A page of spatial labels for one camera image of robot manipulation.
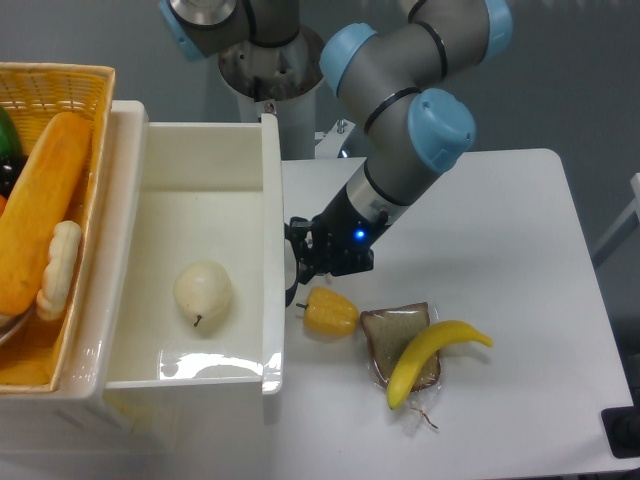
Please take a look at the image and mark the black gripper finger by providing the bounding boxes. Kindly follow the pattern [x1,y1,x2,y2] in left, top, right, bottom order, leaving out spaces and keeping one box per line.
[285,219,306,250]
[295,262,320,285]

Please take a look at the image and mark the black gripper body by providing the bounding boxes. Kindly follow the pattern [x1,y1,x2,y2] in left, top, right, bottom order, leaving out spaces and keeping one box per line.
[290,187,374,277]

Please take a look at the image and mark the white top drawer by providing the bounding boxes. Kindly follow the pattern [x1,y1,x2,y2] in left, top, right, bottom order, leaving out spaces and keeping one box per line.
[107,114,285,395]

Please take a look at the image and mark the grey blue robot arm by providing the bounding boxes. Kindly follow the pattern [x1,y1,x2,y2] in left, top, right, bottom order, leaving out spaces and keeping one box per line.
[159,1,513,284]

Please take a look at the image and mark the white drawer cabinet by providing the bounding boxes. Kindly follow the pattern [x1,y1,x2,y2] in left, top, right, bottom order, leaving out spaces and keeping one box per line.
[1,101,266,455]

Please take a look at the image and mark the yellow toy bell pepper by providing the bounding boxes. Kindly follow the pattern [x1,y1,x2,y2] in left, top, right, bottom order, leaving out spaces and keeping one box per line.
[295,286,360,338]

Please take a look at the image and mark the wrapped bread slice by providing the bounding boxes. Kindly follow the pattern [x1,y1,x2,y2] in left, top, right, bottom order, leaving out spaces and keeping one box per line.
[359,301,443,436]

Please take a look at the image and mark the white toy pear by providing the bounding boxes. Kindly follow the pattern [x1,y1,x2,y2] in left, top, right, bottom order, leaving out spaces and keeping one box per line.
[173,260,233,336]

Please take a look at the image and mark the yellow toy banana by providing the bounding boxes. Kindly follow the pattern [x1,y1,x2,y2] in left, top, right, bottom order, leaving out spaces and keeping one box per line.
[386,320,493,410]

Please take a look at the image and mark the orange baguette bread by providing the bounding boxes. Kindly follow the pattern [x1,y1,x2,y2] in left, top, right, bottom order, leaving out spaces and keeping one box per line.
[1,112,92,318]

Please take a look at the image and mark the yellow woven basket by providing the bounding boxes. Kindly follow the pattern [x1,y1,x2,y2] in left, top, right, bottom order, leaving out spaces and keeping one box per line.
[1,62,116,395]

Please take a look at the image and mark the dark purple toy eggplant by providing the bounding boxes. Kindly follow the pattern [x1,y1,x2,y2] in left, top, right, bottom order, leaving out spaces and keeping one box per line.
[0,154,28,199]

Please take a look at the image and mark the green toy pepper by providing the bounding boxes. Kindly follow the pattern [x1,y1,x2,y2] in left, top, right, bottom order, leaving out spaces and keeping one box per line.
[0,107,23,157]

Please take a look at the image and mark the metal bowl in basket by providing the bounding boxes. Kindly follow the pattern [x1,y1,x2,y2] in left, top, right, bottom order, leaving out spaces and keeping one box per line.
[0,305,35,345]

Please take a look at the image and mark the black device at edge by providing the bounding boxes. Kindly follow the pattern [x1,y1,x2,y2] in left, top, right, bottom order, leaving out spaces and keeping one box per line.
[601,406,639,459]

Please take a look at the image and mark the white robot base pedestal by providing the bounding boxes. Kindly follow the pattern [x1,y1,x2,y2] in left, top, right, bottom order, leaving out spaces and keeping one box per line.
[218,26,324,160]

